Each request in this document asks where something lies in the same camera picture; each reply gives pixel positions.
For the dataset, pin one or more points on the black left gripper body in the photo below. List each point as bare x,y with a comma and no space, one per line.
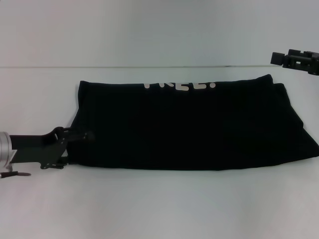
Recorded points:
37,149

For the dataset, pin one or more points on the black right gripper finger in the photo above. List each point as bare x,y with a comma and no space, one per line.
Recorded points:
277,58

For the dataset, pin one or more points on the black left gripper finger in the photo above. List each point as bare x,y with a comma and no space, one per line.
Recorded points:
65,163
79,135

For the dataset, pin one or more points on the black t-shirt with white print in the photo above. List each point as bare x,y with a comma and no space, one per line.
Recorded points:
189,124

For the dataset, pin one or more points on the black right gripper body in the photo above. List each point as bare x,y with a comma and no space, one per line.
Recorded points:
304,61

